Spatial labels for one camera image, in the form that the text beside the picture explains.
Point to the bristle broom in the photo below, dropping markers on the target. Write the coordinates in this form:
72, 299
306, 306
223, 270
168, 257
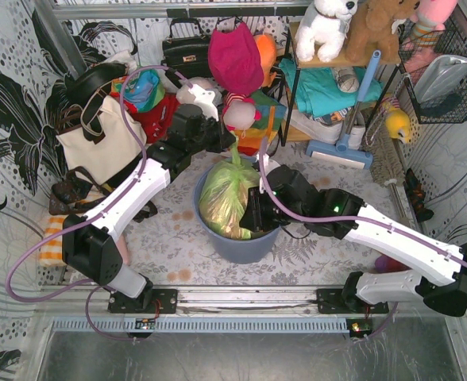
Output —
386, 168

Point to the pink white plush doll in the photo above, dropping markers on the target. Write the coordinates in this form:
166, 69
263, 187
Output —
239, 112

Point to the green trash bag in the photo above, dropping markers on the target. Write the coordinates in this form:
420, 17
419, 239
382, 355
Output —
224, 196

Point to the wooden shelf rack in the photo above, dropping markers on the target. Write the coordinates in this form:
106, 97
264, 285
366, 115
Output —
291, 95

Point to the teal folded cloth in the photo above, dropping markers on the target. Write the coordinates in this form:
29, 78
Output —
317, 92

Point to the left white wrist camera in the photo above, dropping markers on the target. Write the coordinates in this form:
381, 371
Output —
204, 99

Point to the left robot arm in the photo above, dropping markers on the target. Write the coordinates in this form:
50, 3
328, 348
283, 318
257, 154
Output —
89, 242

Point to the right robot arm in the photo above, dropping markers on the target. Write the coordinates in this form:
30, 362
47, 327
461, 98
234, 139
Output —
436, 272

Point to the brown patterned bag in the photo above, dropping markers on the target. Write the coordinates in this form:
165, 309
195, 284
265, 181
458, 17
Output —
77, 193

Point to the cream plush lamb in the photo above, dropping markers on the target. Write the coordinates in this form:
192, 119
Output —
184, 95

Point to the magenta cloth bag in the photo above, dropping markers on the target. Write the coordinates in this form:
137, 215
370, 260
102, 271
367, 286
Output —
234, 60

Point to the colourful rainbow cloth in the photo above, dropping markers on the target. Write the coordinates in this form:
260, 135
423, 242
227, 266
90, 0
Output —
143, 92

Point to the black wire basket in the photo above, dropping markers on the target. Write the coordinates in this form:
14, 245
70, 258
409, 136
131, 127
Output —
415, 57

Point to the rainbow striped bag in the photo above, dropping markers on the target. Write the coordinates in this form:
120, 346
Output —
265, 114

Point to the blue trash bin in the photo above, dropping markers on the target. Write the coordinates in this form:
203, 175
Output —
236, 252

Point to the brown teddy bear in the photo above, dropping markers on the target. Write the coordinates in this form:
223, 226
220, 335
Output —
373, 24

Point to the black leather handbag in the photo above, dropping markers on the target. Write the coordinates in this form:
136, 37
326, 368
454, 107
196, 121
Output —
187, 55

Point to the pink plush toy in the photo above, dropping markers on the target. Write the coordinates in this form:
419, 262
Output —
429, 20

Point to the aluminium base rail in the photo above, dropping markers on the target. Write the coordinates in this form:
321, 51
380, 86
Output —
223, 309

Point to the red cloth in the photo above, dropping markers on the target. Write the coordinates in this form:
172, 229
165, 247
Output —
156, 122

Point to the white plush dog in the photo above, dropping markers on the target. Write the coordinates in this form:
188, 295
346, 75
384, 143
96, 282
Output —
323, 29

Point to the orange checkered towel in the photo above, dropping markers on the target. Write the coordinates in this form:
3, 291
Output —
50, 254

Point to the yellow plush duck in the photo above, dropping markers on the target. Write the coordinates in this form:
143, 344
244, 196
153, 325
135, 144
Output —
397, 122

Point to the silver foil pouch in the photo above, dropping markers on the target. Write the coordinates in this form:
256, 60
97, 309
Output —
441, 77

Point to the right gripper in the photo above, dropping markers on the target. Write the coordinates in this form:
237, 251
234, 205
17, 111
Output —
255, 211

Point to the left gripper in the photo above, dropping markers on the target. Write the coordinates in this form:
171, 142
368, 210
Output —
221, 137

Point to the cream canvas tote bag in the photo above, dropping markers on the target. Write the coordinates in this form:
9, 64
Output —
112, 152

